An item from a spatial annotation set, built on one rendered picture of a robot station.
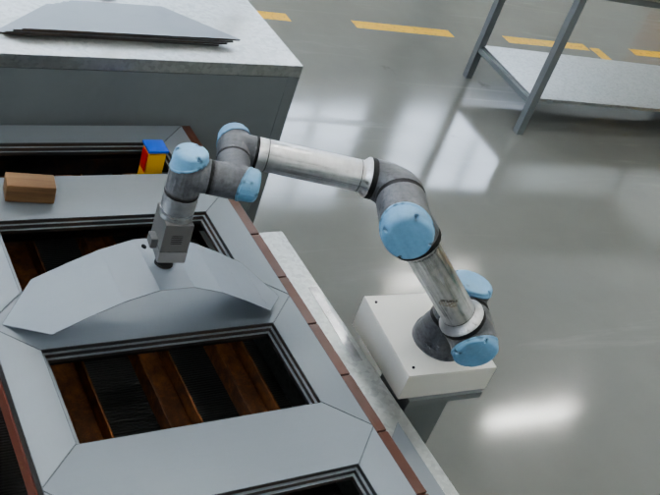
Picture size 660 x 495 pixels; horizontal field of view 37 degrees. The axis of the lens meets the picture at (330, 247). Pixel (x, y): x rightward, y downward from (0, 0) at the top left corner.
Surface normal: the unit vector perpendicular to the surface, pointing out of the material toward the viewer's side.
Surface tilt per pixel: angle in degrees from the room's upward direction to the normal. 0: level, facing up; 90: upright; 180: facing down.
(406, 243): 88
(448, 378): 90
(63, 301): 28
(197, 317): 0
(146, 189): 0
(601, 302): 0
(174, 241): 90
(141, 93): 90
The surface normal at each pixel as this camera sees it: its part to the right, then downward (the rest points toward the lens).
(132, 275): 0.03, -0.73
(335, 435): 0.29, -0.77
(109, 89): 0.45, 0.63
